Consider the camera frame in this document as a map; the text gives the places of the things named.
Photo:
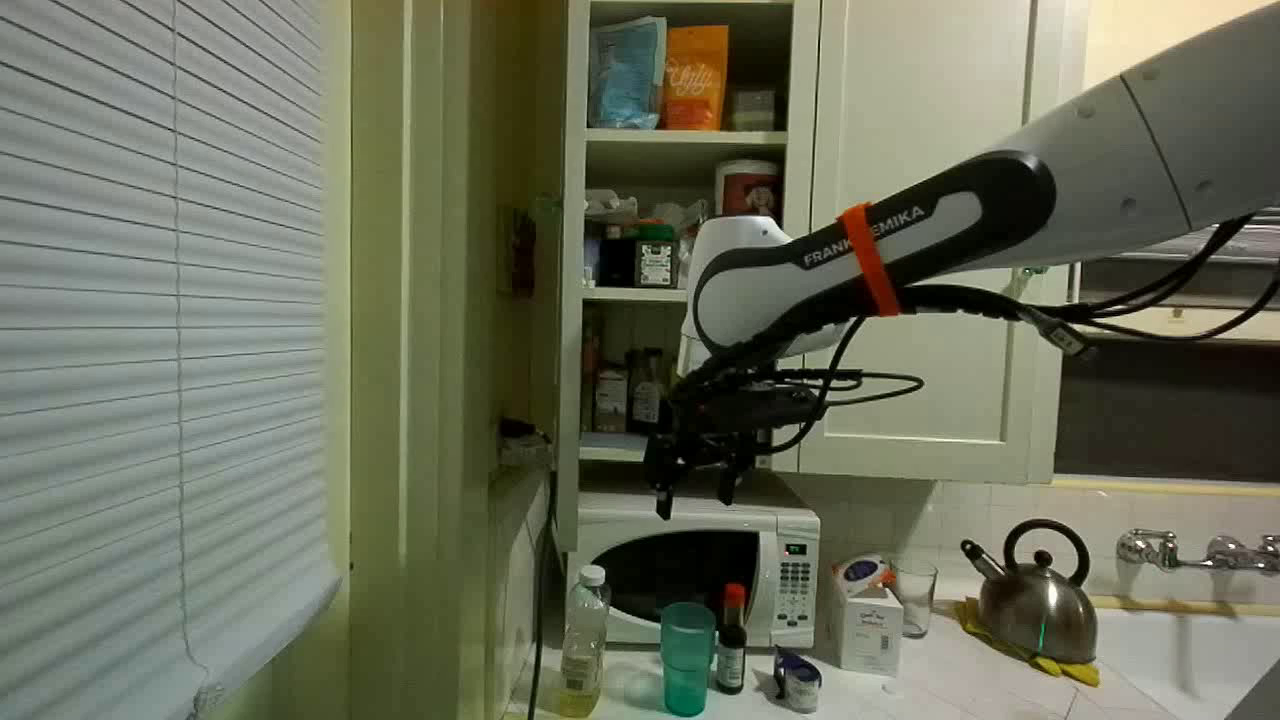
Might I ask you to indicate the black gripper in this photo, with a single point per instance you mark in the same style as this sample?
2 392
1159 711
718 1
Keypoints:
722 414

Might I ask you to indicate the teal plastic cup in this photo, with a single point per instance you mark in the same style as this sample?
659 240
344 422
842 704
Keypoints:
685 662

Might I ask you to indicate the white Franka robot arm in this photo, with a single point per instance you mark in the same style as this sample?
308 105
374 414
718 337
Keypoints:
1134 132

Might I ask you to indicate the open cabinet door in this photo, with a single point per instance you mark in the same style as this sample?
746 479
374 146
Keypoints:
522 163

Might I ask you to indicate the closed white cabinet door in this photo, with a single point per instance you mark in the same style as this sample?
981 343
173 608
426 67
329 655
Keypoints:
923 94

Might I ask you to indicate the white microwave oven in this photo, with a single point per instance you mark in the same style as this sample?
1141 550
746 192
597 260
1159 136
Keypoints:
692 572

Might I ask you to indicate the dark glass bottle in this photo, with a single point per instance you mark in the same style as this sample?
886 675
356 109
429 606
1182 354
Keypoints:
646 386

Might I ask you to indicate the clear bottle with white label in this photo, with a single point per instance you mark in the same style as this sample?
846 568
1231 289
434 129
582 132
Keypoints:
609 399

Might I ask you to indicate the dark red-capped sauce bottle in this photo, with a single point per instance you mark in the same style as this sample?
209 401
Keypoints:
729 655

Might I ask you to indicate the small blue-lidded can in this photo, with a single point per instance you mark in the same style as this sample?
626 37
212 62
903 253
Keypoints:
796 680

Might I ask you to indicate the white carton with orange-blue lid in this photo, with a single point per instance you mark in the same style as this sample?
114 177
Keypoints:
871 624

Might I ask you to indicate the jar with white label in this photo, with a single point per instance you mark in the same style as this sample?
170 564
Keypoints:
659 257

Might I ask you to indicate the dark jar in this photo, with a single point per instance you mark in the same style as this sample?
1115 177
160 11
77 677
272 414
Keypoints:
617 260

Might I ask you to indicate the clear drinking glass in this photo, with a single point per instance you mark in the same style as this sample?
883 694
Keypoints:
917 606

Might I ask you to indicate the white plastic bag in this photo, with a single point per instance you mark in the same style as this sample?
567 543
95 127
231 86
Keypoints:
609 208

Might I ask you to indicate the red and white canister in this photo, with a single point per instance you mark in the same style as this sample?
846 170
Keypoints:
746 187

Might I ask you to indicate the small grey box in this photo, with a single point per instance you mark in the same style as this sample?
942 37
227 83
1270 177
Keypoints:
754 109

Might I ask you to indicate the orange food box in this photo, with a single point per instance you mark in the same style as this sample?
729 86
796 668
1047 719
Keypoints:
699 76

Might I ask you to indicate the yellow cloth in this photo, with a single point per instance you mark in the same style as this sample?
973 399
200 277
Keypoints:
1075 668

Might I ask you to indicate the blue food box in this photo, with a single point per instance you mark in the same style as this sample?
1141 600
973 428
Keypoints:
626 75

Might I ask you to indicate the white sink basin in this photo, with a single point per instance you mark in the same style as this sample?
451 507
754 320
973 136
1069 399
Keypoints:
1182 662

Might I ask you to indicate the large white window blind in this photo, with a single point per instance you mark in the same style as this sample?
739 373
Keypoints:
144 345

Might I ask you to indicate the open white wall cabinet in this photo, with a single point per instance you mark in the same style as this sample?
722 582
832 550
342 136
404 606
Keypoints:
685 146

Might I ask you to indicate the chrome wall faucet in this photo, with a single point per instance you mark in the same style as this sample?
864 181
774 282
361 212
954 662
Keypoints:
1145 544

